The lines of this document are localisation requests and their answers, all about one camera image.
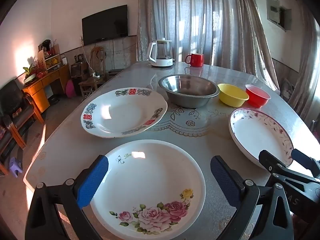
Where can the sheer grey curtain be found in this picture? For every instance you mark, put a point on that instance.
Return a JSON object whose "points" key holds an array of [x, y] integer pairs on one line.
{"points": [[200, 17], [305, 67]]}

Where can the small white device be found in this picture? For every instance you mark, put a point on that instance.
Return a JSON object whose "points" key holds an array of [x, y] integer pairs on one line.
{"points": [[65, 60]]}

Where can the wooden chair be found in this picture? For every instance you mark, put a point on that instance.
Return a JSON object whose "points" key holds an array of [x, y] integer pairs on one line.
{"points": [[97, 62]]}

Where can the large floral plate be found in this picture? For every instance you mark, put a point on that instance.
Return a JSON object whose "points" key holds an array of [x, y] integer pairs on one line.
{"points": [[120, 112]]}

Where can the purple plastic stool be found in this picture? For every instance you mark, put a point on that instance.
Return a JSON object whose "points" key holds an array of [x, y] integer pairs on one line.
{"points": [[15, 163]]}

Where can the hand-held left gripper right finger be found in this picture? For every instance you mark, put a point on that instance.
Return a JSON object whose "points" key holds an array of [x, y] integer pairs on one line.
{"points": [[225, 180]]}

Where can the dark floor object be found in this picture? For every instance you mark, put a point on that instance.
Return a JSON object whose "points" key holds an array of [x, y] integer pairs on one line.
{"points": [[53, 100]]}

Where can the white plate with floral rim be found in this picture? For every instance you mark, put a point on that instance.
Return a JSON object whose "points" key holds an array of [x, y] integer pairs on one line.
{"points": [[255, 132]]}

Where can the white plate with rose print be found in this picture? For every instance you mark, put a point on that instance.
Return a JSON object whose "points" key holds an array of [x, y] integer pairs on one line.
{"points": [[150, 175]]}

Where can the pink plastic bag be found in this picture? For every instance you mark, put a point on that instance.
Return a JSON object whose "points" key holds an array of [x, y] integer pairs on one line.
{"points": [[70, 88]]}

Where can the stainless steel bowl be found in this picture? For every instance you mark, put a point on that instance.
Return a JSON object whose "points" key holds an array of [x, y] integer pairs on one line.
{"points": [[190, 97]]}

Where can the yellow plastic bowl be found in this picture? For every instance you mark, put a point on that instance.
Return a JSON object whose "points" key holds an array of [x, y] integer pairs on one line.
{"points": [[232, 96]]}

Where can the white power strip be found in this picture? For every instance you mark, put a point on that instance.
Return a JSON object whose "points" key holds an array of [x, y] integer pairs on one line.
{"points": [[95, 74]]}

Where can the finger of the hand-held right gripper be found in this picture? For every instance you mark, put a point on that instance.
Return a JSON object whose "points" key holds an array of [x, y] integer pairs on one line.
{"points": [[303, 160], [271, 161]]}

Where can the small old television set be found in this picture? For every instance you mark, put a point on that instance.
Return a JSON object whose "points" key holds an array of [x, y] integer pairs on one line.
{"points": [[76, 70]]}

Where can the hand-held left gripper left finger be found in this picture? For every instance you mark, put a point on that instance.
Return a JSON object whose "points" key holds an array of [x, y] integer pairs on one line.
{"points": [[91, 182]]}

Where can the black cushioned wooden armchair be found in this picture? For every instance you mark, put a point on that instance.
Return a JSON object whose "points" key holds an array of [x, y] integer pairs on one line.
{"points": [[12, 100], [5, 142]]}

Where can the black set-top box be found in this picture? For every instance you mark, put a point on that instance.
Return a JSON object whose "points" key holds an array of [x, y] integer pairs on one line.
{"points": [[114, 72]]}

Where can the orange wooden cabinet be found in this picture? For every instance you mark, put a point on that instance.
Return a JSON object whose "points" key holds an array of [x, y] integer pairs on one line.
{"points": [[37, 92]]}

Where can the red plastic bowl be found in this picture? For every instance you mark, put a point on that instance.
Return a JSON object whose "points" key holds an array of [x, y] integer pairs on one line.
{"points": [[257, 97]]}

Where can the grey wall electrical box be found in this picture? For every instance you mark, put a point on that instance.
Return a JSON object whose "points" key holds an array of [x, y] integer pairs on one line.
{"points": [[275, 12]]}

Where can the white glass electric kettle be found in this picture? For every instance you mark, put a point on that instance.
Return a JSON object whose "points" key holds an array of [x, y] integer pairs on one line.
{"points": [[161, 55]]}

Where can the potted plant in white planter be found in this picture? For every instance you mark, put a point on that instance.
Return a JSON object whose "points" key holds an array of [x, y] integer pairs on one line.
{"points": [[30, 77]]}

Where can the red mug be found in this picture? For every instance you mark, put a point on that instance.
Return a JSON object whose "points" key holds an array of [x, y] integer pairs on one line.
{"points": [[196, 60]]}

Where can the red decorative branches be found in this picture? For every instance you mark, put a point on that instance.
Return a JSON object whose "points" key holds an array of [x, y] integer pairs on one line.
{"points": [[38, 66]]}

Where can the wooden display shelf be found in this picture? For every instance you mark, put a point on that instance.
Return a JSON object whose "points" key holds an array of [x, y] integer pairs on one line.
{"points": [[51, 62]]}

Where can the black flat screen television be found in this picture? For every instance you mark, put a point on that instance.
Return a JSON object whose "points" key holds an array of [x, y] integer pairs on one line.
{"points": [[105, 26]]}

